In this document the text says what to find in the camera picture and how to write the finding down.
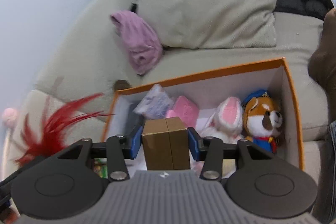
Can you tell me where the dark grey flat box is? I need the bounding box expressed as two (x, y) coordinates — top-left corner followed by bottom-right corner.
(123, 103), (144, 136)

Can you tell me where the pink fluffy strawberry plush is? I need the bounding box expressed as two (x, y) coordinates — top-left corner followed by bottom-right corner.
(2, 108), (19, 129)

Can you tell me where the orange cardboard storage box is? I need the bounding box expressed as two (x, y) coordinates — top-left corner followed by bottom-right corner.
(101, 56), (306, 172)

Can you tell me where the brown sock foot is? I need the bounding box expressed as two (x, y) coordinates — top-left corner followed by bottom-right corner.
(308, 8), (336, 121)

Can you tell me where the pink card wallet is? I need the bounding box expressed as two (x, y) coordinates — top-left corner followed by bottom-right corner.
(165, 96), (199, 127)

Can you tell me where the white cream tube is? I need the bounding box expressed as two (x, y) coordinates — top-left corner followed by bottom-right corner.
(133, 84), (174, 120)

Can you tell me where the red feather cat toy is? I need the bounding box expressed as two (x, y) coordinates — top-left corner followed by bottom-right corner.
(14, 93), (109, 167)

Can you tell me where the fox plush with blue hat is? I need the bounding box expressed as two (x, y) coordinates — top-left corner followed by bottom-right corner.
(241, 89), (283, 154)

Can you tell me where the crocheted bunny doll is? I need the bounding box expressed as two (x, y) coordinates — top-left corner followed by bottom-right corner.
(199, 97), (243, 144)

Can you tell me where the pink purple cloth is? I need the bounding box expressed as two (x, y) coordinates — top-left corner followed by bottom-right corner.
(110, 10), (163, 75)

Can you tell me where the small brown cardboard box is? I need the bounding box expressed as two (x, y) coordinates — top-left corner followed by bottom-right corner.
(142, 117), (190, 170)

